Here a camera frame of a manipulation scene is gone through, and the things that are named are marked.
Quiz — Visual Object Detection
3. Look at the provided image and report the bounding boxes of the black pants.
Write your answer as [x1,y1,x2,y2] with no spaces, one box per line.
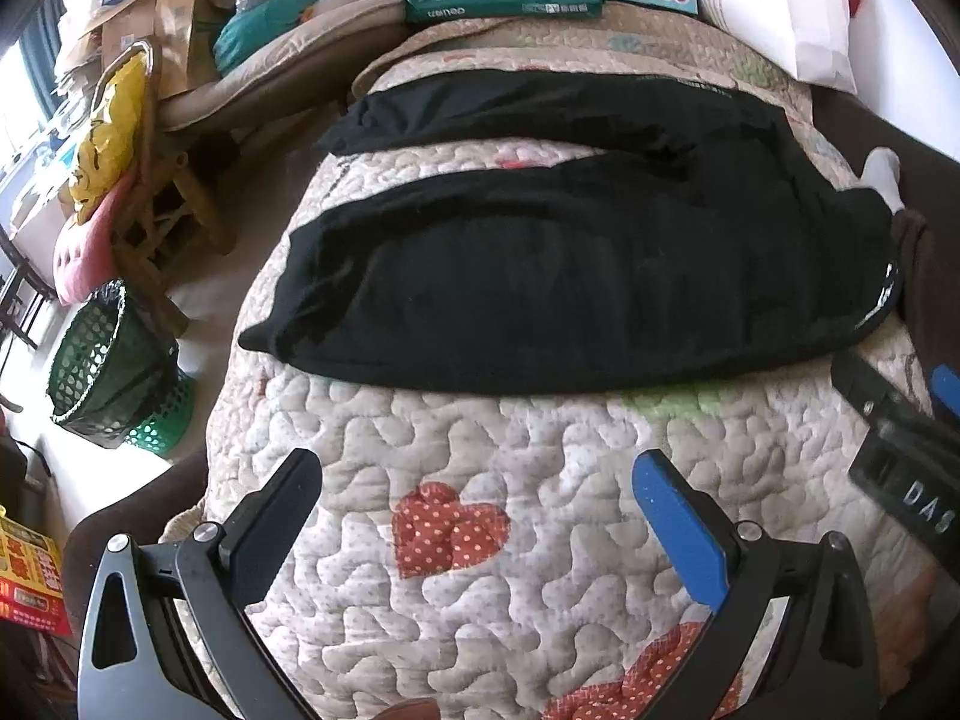
[239,70,898,395]

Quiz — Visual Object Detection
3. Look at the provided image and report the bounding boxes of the yellow red box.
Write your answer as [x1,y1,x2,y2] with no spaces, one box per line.
[0,511,71,637]

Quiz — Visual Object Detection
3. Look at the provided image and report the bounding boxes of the white cloth piece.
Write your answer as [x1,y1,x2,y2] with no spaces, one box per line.
[859,146,905,215]

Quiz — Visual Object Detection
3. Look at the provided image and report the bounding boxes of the green mesh basket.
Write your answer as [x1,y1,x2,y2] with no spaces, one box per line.
[46,280,195,457]

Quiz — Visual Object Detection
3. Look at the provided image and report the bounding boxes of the quilted patchwork bedspread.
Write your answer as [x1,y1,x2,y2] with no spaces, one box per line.
[159,13,947,720]

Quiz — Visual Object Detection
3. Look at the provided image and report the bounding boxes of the wooden chair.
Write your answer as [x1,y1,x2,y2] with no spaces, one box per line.
[94,37,236,337]

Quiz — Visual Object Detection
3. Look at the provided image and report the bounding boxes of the green long box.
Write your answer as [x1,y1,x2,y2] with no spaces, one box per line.
[404,0,602,23]

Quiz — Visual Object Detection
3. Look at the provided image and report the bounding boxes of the brown paper bag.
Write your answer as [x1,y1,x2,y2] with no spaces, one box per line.
[155,0,223,99]

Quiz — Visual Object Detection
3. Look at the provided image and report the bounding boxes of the beige lounge cushion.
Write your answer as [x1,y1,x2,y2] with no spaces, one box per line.
[156,0,409,137]

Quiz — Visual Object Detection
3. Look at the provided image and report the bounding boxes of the teal pillow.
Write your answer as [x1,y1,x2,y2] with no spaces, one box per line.
[213,0,317,76]

